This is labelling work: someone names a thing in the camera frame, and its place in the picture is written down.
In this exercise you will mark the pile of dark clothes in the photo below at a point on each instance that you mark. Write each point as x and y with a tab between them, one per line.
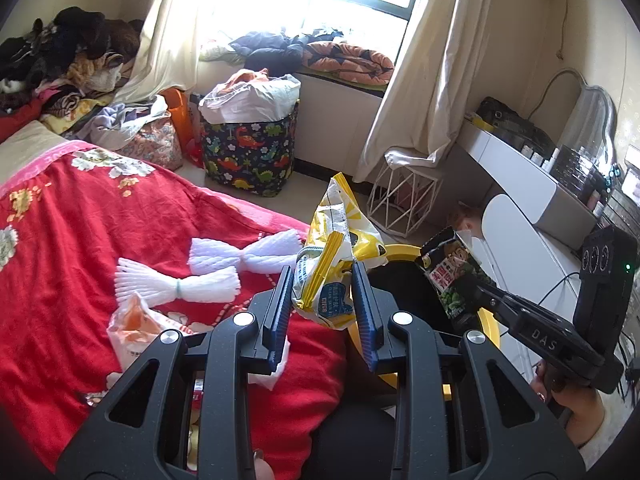
65	50

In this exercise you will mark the large white plastic bag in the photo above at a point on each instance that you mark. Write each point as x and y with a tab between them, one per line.
250	97

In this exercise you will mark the person's left hand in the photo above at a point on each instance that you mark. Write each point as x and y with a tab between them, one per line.
262	467

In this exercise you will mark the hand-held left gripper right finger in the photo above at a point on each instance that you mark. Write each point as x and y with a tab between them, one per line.
365	310

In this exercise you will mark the dark blue jacket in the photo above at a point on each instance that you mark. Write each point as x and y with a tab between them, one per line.
270	47

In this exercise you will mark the green white pillow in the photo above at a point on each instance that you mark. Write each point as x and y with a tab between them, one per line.
217	52

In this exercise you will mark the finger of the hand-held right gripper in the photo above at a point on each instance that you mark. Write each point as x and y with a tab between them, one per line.
500	300

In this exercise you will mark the floral tote bag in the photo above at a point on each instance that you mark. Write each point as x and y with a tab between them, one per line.
155	145

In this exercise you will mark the yellow rimmed black trash bin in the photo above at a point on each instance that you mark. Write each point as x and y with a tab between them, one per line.
400	250

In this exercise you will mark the white vanity desk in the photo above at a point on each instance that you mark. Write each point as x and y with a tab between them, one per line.
520	180

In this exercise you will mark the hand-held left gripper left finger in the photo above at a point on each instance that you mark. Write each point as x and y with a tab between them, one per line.
282	310

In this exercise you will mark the red floral blanket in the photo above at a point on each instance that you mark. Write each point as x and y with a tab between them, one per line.
75	235

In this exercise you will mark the yellow white snack bag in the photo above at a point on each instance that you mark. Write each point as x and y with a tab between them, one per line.
330	240

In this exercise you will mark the person's right hand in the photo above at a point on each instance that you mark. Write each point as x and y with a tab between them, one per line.
570	410

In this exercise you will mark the white foam net sleeve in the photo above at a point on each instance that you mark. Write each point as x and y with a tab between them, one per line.
270	255
165	285

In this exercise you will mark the pink printed cardboard box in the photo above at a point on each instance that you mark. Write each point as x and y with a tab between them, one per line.
462	220

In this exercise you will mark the green pea snack packet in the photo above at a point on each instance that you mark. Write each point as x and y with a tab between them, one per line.
455	280

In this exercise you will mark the white cloth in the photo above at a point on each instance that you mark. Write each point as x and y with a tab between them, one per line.
410	157

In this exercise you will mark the dark bag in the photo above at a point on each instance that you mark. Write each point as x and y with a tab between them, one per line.
510	122

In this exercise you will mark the dinosaur print fabric basket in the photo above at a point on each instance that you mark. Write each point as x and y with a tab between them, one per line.
250	155

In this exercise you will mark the wavy silver framed mirror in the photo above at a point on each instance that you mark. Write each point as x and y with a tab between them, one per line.
590	120

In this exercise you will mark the person's right forearm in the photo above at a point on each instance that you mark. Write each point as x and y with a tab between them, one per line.
602	430

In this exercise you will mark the white plastic bag orange print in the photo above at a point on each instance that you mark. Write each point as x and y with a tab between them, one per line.
135	330

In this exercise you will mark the beige sheet with pink trim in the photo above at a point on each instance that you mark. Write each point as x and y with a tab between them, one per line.
25	150

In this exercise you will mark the clear cosmetics organizer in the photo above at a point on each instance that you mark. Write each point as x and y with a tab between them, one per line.
585	175

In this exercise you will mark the lavender white clothes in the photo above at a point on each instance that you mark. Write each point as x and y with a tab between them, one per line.
110	122

